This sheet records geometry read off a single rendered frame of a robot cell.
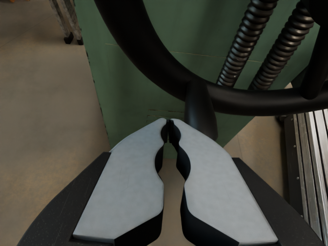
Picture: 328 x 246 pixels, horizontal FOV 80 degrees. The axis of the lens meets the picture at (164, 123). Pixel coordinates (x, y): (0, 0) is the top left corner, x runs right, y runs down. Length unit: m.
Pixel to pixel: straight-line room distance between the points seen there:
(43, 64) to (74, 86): 0.23
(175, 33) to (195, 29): 0.03
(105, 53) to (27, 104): 0.76
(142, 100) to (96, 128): 0.49
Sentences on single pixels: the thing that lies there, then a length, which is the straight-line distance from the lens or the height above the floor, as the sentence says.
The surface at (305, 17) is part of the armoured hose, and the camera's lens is 0.25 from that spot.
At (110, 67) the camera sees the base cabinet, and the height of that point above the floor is 0.53.
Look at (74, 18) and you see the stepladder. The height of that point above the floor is 0.14.
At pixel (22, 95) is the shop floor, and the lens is 1.17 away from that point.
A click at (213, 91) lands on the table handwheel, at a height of 0.70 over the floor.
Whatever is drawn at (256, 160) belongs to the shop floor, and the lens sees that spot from 1.05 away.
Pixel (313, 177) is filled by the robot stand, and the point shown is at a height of 0.20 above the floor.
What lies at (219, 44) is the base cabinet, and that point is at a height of 0.62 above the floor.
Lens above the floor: 0.84
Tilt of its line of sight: 59 degrees down
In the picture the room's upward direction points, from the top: 15 degrees clockwise
